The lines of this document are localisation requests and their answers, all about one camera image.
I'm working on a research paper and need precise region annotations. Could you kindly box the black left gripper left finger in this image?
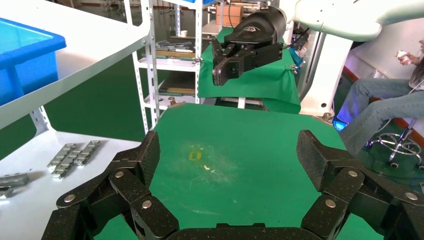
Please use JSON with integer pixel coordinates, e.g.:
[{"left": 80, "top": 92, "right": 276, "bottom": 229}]
[{"left": 41, "top": 130, "right": 180, "bottom": 240}]

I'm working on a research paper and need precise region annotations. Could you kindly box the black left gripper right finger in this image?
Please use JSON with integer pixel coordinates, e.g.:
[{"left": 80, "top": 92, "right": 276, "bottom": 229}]
[{"left": 295, "top": 129, "right": 424, "bottom": 240}]

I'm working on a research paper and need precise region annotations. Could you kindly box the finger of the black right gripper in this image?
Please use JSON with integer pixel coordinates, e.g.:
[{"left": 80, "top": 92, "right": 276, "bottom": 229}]
[
  {"left": 246, "top": 42, "right": 285, "bottom": 71},
  {"left": 211, "top": 38, "right": 249, "bottom": 87}
]

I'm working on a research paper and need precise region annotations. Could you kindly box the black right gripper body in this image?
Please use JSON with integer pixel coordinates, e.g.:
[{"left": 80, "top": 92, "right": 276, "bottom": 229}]
[{"left": 225, "top": 5, "right": 288, "bottom": 46}]

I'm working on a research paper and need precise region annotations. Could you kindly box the person's hand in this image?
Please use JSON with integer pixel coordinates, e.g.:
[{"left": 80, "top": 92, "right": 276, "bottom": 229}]
[{"left": 395, "top": 52, "right": 414, "bottom": 66}]

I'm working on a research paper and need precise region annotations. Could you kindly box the green background table cloth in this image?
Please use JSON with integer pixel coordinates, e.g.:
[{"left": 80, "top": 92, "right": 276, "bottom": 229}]
[{"left": 198, "top": 27, "right": 302, "bottom": 115}]

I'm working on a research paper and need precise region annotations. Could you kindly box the blue plastic bag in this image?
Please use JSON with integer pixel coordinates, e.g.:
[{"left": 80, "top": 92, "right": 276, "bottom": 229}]
[{"left": 289, "top": 46, "right": 304, "bottom": 68}]

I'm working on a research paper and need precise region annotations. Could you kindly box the brown cardboard box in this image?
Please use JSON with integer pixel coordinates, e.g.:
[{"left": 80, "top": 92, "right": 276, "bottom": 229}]
[{"left": 215, "top": 3, "right": 245, "bottom": 27}]

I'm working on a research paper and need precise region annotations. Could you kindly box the white background shelf rack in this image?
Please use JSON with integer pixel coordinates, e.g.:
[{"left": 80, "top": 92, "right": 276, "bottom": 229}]
[{"left": 124, "top": 0, "right": 205, "bottom": 110}]

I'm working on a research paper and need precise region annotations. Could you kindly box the silver linked metal strip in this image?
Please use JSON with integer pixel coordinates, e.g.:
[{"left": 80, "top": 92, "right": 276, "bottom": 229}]
[
  {"left": 73, "top": 140, "right": 101, "bottom": 167},
  {"left": 51, "top": 147, "right": 84, "bottom": 180},
  {"left": 46, "top": 143, "right": 76, "bottom": 169}
]

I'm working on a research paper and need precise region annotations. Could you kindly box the pile of hand tools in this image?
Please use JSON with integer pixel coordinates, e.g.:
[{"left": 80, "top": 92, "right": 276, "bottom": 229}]
[{"left": 155, "top": 40, "right": 196, "bottom": 54}]

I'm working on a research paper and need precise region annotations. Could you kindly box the chrome swivel stool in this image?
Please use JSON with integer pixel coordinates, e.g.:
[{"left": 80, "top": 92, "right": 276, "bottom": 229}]
[{"left": 367, "top": 117, "right": 424, "bottom": 172}]

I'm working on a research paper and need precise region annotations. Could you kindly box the white robot torso column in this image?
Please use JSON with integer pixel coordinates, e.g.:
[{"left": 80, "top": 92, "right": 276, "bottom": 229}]
[{"left": 298, "top": 31, "right": 354, "bottom": 117}]

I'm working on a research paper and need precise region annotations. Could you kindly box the white perforated shelf upright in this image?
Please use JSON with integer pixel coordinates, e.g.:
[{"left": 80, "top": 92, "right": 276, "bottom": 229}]
[
  {"left": 140, "top": 0, "right": 161, "bottom": 134},
  {"left": 29, "top": 105, "right": 53, "bottom": 135}
]

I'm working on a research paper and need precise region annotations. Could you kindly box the seated person in jeans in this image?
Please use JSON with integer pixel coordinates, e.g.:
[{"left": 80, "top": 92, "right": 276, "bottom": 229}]
[{"left": 337, "top": 36, "right": 424, "bottom": 157}]

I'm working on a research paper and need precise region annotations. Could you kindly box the white plain shelf board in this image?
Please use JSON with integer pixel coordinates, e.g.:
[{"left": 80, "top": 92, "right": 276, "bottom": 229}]
[{"left": 0, "top": 130, "right": 144, "bottom": 240}]

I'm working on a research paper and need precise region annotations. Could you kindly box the silver metal bar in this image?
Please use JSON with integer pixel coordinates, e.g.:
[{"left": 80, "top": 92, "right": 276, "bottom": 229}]
[{"left": 0, "top": 172, "right": 30, "bottom": 188}]

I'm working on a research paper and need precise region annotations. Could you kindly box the white metal shelf cart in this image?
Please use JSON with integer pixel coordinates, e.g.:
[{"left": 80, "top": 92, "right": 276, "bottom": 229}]
[{"left": 0, "top": 0, "right": 152, "bottom": 131}]

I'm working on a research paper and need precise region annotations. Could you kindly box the blue plastic tray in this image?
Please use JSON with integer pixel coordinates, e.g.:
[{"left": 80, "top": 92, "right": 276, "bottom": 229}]
[{"left": 0, "top": 18, "right": 67, "bottom": 107}]

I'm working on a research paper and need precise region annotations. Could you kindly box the black cable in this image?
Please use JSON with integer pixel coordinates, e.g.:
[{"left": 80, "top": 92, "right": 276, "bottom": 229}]
[{"left": 290, "top": 27, "right": 311, "bottom": 48}]

